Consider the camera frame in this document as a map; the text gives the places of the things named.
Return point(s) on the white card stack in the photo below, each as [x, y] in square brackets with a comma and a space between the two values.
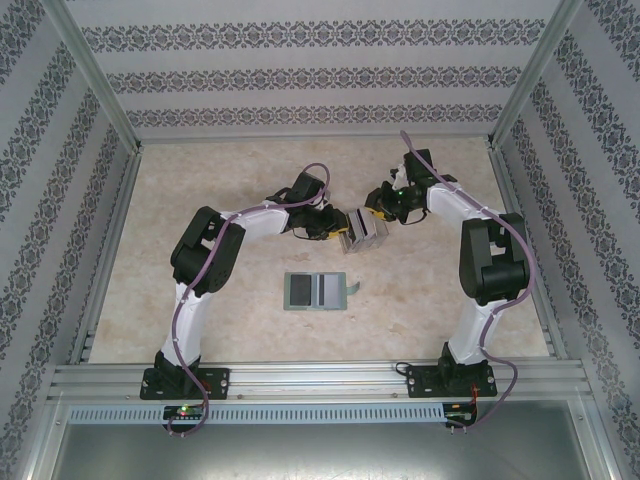
[372, 227]

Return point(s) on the clear acrylic card stand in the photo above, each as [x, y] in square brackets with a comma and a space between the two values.
[365, 250]

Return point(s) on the green card holder wallet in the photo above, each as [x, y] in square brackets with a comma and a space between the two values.
[287, 307]

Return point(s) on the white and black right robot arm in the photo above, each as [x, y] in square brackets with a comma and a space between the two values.
[462, 340]

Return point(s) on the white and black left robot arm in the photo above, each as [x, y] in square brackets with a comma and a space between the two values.
[192, 325]

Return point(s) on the small circuit board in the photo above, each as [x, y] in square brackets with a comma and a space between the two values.
[185, 412]
[460, 414]

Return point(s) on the grey metal sheet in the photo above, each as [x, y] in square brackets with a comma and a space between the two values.
[320, 455]

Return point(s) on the aluminium mounting rail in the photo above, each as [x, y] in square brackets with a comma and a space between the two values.
[320, 380]

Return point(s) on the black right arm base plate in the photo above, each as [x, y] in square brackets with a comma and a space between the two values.
[417, 382]

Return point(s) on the aluminium frame post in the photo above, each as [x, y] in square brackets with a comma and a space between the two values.
[530, 75]
[97, 75]

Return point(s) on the aluminium table side rail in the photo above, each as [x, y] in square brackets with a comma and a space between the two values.
[109, 250]
[542, 320]

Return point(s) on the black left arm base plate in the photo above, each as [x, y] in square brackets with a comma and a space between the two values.
[220, 385]

